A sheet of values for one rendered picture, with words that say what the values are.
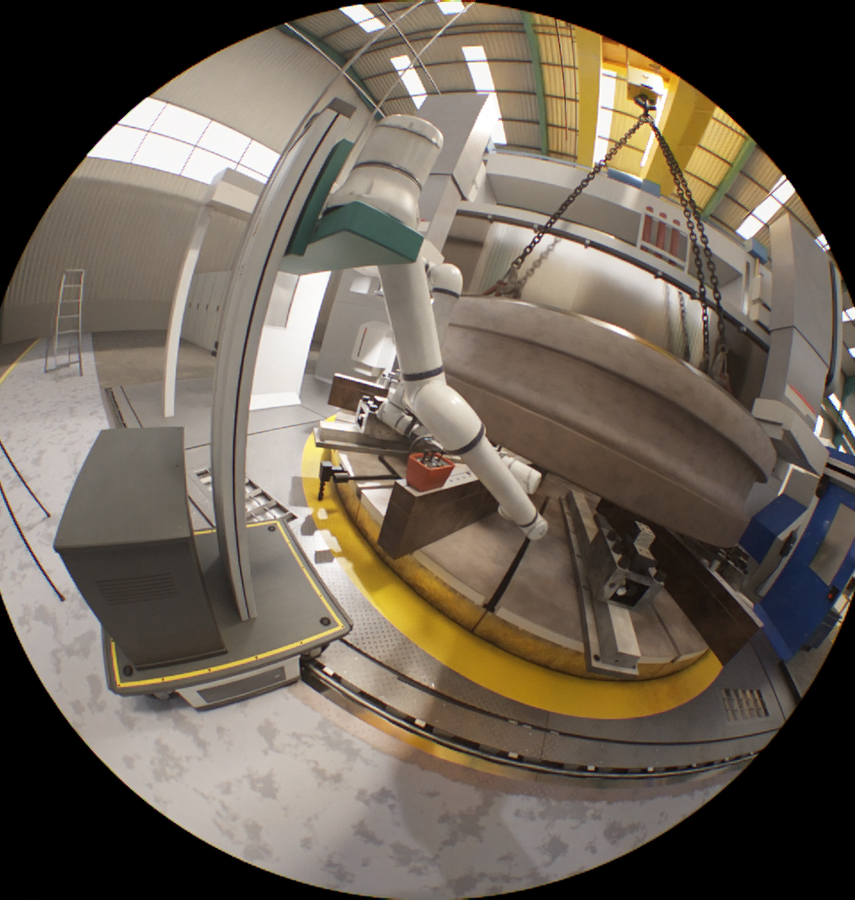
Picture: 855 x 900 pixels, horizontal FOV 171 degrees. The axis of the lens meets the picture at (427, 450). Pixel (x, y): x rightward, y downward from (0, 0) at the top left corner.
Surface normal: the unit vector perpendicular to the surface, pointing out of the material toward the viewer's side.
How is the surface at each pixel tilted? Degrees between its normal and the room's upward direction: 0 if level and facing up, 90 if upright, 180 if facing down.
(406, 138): 90
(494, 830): 0
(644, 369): 90
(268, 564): 0
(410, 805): 0
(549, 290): 90
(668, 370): 90
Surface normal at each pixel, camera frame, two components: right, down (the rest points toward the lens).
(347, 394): 0.04, 0.36
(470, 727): 0.30, -0.90
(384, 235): 0.67, 0.44
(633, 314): -0.37, 0.21
